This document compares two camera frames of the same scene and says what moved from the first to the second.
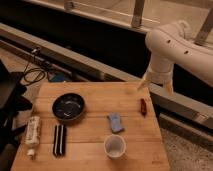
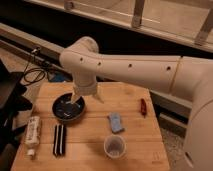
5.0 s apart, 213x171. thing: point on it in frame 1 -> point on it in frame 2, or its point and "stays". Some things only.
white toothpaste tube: x=32 y=134 stays
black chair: x=12 y=103 stays
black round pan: x=68 y=106 stays
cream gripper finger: x=169 y=86 -> x=97 y=95
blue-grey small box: x=115 y=122 stays
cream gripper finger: x=146 y=81 -> x=75 y=97
